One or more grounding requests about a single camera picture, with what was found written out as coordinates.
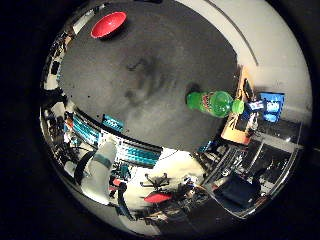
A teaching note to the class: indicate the green plastic soda bottle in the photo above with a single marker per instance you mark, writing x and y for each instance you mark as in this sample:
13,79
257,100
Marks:
213,103

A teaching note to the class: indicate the teal parts rack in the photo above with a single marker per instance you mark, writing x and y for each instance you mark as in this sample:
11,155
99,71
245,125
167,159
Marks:
141,156
85,130

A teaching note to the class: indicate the small teal parts bin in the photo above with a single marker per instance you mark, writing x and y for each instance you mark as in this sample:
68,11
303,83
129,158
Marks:
112,122

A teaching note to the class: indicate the red office chair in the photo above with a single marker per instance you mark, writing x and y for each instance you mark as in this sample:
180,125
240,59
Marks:
158,197

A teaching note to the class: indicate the wooden board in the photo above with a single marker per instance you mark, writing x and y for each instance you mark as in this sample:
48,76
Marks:
237,128

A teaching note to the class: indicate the red bowl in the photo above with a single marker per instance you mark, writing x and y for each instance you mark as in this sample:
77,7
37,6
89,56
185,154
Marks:
107,24

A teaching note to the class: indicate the blue box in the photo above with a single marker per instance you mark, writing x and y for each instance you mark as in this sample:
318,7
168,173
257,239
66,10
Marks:
273,107

